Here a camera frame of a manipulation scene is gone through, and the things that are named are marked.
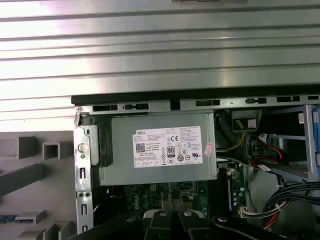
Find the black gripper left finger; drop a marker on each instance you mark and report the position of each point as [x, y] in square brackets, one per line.
[155, 227]

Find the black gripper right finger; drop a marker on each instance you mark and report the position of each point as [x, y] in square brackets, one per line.
[192, 225]

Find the green motherboard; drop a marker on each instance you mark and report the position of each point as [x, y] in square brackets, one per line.
[140, 200]

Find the grey power supply unit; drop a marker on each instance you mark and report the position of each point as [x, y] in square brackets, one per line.
[120, 162]

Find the grey plastic parts rack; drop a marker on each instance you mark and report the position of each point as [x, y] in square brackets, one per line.
[60, 195]

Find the black PC case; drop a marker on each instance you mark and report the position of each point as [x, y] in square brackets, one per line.
[150, 98]

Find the grey metal drive cage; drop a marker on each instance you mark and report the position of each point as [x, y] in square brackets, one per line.
[308, 150]

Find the RAM stick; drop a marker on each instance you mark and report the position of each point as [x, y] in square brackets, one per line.
[7, 219]

